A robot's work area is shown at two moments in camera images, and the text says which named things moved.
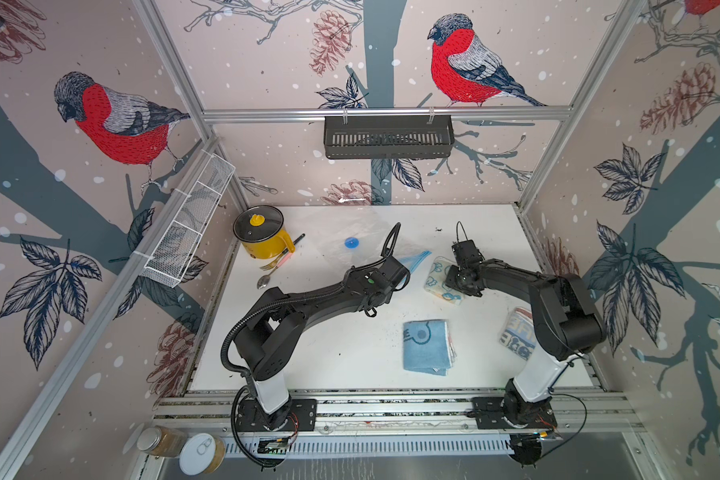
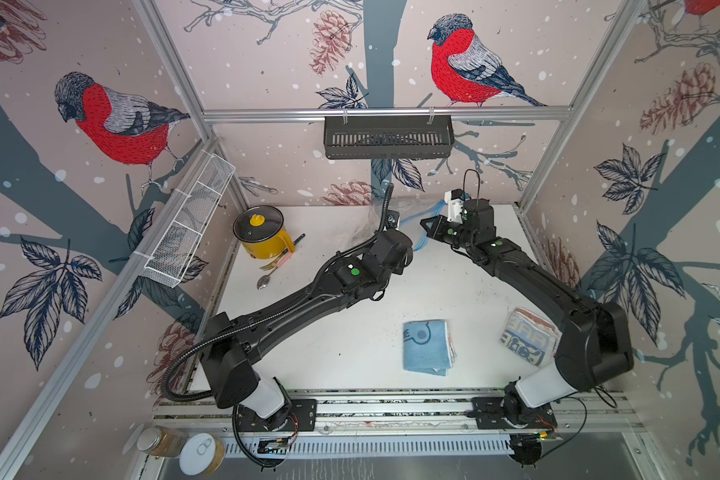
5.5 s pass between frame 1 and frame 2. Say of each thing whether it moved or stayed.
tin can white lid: stayed
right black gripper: moved
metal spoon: stayed
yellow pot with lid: stayed
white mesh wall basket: stayed
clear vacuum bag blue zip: moved
